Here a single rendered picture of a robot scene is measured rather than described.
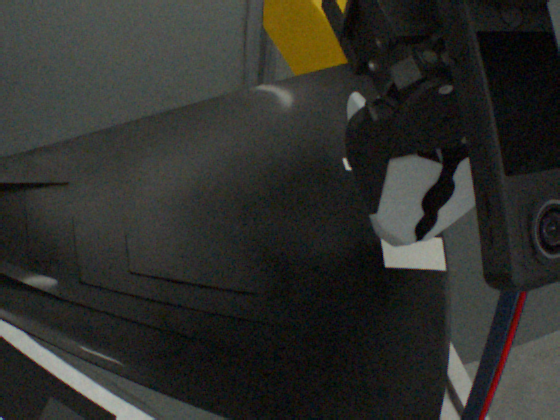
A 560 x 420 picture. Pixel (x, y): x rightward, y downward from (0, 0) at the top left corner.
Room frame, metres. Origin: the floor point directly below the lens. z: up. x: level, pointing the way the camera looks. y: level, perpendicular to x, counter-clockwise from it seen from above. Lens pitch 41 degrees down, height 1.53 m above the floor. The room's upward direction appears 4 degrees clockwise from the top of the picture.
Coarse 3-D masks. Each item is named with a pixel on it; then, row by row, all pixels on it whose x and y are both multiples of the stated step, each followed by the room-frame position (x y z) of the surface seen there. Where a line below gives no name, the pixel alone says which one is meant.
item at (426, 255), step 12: (384, 240) 0.43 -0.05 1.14; (432, 240) 0.44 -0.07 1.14; (384, 252) 0.43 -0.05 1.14; (396, 252) 0.43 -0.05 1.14; (408, 252) 0.43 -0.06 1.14; (420, 252) 0.43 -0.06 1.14; (432, 252) 0.43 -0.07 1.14; (396, 264) 0.42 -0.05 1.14; (408, 264) 0.42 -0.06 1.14; (420, 264) 0.42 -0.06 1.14; (432, 264) 0.43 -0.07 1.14; (444, 264) 0.43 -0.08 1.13
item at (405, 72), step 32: (352, 0) 0.42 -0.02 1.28; (384, 0) 0.40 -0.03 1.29; (416, 0) 0.41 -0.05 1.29; (512, 0) 0.36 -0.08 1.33; (544, 0) 0.37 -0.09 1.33; (352, 32) 0.43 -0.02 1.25; (384, 32) 0.39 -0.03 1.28; (416, 32) 0.39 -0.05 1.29; (352, 64) 0.42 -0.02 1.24; (384, 64) 0.39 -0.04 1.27; (416, 64) 0.38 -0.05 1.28; (448, 64) 0.37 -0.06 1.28; (384, 96) 0.39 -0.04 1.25; (416, 96) 0.37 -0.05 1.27; (448, 96) 0.38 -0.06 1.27; (416, 128) 0.38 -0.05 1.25; (448, 128) 0.39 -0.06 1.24
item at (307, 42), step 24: (264, 0) 0.85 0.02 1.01; (288, 0) 0.80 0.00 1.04; (312, 0) 0.76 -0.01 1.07; (336, 0) 0.77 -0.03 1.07; (264, 24) 0.85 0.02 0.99; (288, 24) 0.80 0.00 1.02; (312, 24) 0.76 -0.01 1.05; (288, 48) 0.80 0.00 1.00; (312, 48) 0.75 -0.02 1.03; (336, 48) 0.72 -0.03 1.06
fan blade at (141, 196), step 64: (128, 128) 0.48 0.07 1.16; (192, 128) 0.48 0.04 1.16; (256, 128) 0.48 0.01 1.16; (320, 128) 0.49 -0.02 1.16; (0, 192) 0.42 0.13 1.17; (64, 192) 0.42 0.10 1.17; (128, 192) 0.43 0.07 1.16; (192, 192) 0.44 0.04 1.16; (256, 192) 0.44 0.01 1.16; (320, 192) 0.45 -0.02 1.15; (0, 256) 0.37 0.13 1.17; (64, 256) 0.38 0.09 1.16; (128, 256) 0.39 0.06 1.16; (192, 256) 0.40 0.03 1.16; (256, 256) 0.41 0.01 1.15; (320, 256) 0.42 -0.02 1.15; (64, 320) 0.35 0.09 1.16; (128, 320) 0.36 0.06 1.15; (192, 320) 0.37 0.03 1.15; (256, 320) 0.38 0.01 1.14; (320, 320) 0.38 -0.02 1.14; (384, 320) 0.39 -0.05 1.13; (448, 320) 0.40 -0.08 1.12; (192, 384) 0.34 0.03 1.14; (256, 384) 0.35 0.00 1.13; (320, 384) 0.35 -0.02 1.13; (384, 384) 0.36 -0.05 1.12
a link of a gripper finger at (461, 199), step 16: (448, 160) 0.41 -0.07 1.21; (464, 160) 0.40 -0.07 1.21; (448, 176) 0.42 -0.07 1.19; (464, 176) 0.41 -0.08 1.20; (432, 192) 0.42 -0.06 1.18; (448, 192) 0.42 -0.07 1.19; (464, 192) 0.41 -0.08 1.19; (432, 208) 0.42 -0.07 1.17; (448, 208) 0.42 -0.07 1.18; (464, 208) 0.42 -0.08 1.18; (416, 224) 0.43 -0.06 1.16; (432, 224) 0.42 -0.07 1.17; (448, 224) 0.42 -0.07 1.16
